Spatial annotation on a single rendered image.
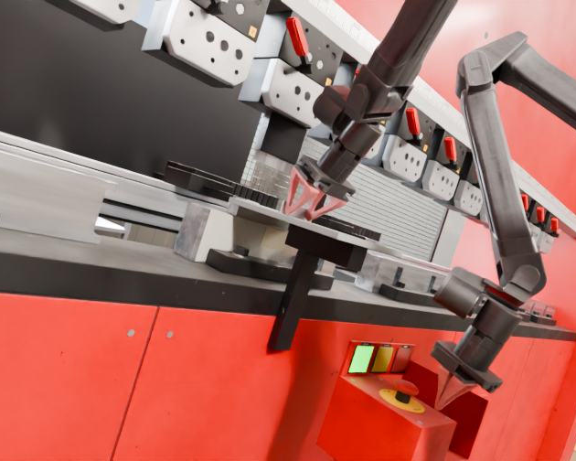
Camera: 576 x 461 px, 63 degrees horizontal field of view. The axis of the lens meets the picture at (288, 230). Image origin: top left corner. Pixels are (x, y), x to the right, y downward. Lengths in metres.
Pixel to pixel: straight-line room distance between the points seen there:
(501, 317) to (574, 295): 2.04
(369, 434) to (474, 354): 0.20
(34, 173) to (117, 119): 0.63
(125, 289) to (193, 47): 0.37
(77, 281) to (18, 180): 0.16
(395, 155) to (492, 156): 0.33
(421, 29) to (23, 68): 0.86
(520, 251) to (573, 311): 2.02
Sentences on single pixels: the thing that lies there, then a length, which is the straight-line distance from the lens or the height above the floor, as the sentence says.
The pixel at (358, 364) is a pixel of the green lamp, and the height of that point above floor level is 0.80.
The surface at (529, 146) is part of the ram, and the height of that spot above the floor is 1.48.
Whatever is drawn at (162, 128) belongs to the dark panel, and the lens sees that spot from 1.35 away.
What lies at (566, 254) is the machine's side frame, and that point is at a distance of 2.86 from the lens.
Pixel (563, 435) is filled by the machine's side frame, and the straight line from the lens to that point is 2.87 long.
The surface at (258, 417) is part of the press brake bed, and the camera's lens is 0.90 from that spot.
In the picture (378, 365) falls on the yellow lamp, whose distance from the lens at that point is 0.86.
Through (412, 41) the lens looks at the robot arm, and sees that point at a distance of 0.70.
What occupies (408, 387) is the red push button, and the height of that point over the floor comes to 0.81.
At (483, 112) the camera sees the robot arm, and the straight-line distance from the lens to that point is 0.91.
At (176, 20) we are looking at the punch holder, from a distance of 0.75.
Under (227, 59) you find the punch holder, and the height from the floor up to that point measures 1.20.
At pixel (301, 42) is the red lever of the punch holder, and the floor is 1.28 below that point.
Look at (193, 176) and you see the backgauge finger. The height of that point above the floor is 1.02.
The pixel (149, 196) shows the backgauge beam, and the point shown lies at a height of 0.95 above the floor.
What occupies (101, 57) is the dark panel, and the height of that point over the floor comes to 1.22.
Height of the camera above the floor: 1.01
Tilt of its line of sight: 2 degrees down
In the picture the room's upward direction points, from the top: 18 degrees clockwise
